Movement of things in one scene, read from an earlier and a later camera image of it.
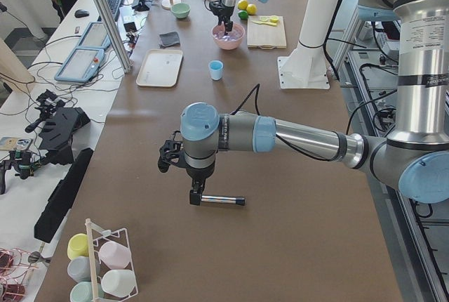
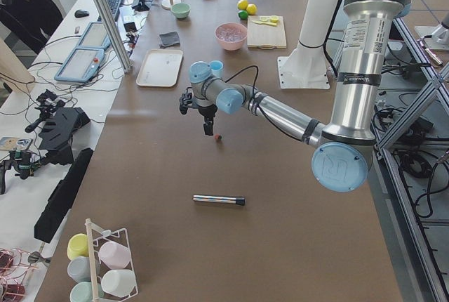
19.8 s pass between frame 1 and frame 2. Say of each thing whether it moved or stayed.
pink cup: stayed
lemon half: stayed
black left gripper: moved
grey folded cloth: stayed
